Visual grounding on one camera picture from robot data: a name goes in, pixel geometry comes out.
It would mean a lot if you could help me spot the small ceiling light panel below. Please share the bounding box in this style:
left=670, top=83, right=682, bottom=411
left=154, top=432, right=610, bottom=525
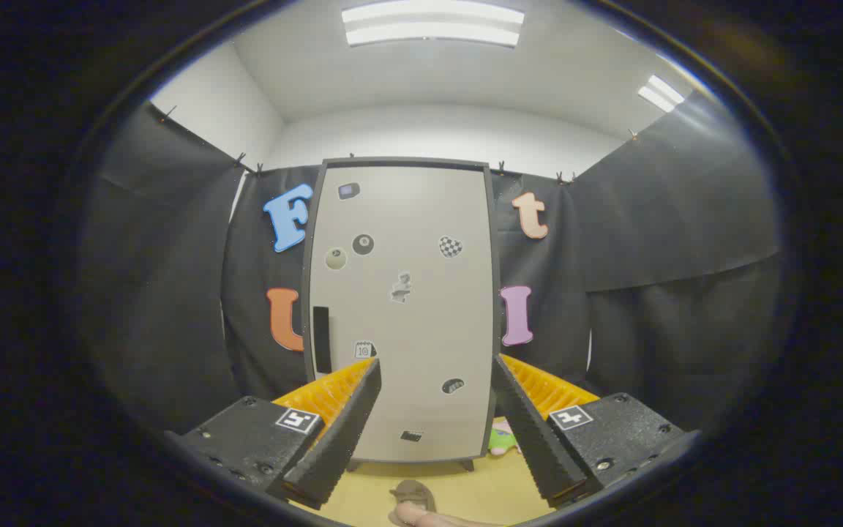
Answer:
left=637, top=75, right=686, bottom=113

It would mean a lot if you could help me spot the green and pink plush toy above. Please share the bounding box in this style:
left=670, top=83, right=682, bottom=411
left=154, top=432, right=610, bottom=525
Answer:
left=487, top=419, right=523, bottom=458

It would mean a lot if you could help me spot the large ceiling light panel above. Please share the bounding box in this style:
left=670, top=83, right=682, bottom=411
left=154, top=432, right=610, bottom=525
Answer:
left=341, top=0, right=526, bottom=48

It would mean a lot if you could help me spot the grey shoe cabinet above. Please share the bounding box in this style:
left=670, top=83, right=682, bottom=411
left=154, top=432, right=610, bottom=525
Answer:
left=303, top=157, right=502, bottom=473

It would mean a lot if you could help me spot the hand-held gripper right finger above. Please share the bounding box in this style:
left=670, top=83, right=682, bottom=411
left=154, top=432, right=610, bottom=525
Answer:
left=492, top=354, right=702, bottom=509

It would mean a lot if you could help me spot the black door handle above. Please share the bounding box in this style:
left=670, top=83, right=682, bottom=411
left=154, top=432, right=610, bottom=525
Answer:
left=313, top=306, right=333, bottom=374

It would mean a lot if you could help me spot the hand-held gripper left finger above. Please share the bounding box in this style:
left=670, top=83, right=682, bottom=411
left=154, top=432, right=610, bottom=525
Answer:
left=164, top=357, right=383, bottom=511

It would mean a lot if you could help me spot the black backdrop cloth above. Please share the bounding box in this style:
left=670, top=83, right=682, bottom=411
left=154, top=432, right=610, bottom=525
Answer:
left=81, top=91, right=784, bottom=433

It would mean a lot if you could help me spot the brown fuzzy shoe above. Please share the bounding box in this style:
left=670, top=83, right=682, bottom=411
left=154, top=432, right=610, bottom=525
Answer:
left=389, top=479, right=438, bottom=526

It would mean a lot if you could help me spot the grey shoe cabinet door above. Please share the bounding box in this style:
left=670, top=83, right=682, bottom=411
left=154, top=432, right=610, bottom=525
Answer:
left=310, top=165, right=495, bottom=463

